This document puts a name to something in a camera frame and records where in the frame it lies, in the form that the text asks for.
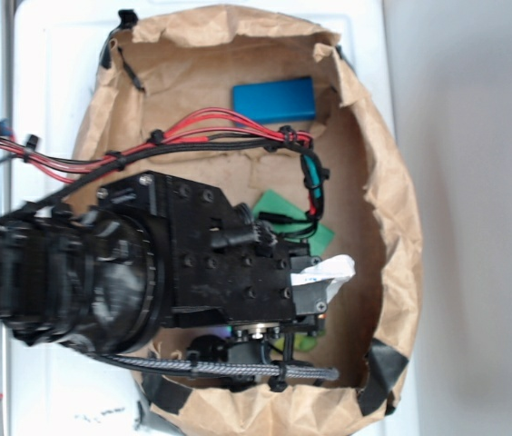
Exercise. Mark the green rectangular block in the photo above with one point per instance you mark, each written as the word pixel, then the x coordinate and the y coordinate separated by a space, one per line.
pixel 272 202

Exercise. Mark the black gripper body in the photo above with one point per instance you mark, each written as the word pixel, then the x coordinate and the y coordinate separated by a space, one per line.
pixel 223 271

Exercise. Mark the brown paper bag tray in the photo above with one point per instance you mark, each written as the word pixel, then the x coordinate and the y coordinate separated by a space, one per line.
pixel 151 75

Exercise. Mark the blue rectangular block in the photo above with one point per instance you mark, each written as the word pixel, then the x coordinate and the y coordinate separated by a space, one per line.
pixel 276 102

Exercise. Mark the green plush animal toy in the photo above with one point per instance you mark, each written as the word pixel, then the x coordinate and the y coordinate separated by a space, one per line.
pixel 304 342

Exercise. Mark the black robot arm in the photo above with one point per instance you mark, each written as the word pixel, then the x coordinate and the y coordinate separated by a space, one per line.
pixel 86 283

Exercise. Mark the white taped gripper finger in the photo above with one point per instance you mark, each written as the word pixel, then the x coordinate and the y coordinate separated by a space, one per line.
pixel 337 270

